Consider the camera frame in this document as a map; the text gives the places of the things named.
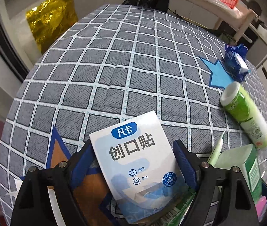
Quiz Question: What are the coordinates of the grey checked tablecloth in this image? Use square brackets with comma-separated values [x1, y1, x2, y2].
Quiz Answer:
[0, 5, 267, 225]

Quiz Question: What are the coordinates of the green white lotion bottle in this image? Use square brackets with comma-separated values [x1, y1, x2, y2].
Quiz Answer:
[220, 82, 267, 149]

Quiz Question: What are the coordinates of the gold foil bag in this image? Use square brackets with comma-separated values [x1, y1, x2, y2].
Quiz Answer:
[26, 0, 78, 54]

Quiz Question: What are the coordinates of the blue wrapper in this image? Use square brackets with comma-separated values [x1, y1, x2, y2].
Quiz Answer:
[224, 44, 250, 83]

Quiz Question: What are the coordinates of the white bandage box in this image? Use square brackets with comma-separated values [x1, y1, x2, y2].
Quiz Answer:
[90, 111, 188, 224]

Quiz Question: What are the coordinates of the green hand cream tube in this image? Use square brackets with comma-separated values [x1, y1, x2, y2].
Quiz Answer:
[207, 131, 225, 167]

